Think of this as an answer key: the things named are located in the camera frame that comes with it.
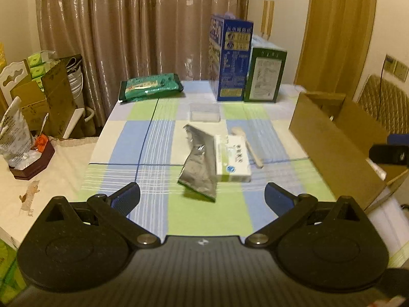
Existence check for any cream embroidered table cloth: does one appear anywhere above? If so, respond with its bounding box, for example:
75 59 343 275
0 136 99 247

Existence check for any white foam sheet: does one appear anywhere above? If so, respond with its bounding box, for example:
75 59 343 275
367 195 409 256

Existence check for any wooden wall slat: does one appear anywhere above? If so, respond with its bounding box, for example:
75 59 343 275
261 0 268 38
268 1 276 37

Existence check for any white bucket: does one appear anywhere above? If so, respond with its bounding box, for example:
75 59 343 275
65 67 84 107

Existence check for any brown curtain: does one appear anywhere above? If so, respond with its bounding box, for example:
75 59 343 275
35 0 251 128

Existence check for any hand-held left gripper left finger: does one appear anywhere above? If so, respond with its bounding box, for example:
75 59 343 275
45 182 162 248

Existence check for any wooden door frame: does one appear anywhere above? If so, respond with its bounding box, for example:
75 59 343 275
293 0 379 93

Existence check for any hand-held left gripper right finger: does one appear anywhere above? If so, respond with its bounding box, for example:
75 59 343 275
244 182 371 248

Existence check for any white carved chair back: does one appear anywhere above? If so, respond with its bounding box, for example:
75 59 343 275
0 60 31 106

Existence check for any silver foil pouch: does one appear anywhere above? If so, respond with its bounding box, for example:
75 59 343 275
177 124 218 203

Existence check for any wooden spoon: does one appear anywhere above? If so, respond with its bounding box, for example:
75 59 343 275
231 127 264 168

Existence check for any white medicine box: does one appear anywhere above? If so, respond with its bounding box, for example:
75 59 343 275
215 134 251 182

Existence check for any green carton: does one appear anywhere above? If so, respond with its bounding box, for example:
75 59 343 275
243 35 287 103

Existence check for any metal spoon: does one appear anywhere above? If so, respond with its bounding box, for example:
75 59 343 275
37 113 49 138

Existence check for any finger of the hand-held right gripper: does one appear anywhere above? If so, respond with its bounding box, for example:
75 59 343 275
369 145 409 168
387 134 409 146

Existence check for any green printed box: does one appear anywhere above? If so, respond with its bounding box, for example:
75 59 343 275
0 227 28 298

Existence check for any dark wooden box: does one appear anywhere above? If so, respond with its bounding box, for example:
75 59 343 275
8 139 55 180

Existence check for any wall outlet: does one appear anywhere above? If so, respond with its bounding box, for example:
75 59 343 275
383 54 409 82

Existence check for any blue carton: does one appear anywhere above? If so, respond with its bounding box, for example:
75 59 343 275
208 13 254 102

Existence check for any desktop with checkered cloth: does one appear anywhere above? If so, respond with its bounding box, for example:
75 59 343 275
78 80 409 269

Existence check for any green snack packet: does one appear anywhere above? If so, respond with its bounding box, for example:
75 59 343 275
119 73 184 103

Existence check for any white plastic frame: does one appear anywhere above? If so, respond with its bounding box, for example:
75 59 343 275
62 107 95 139

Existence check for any clear plastic box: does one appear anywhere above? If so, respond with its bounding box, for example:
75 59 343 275
189 103 221 124

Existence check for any tall brown cardboard box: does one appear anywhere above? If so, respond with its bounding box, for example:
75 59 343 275
9 54 84 138

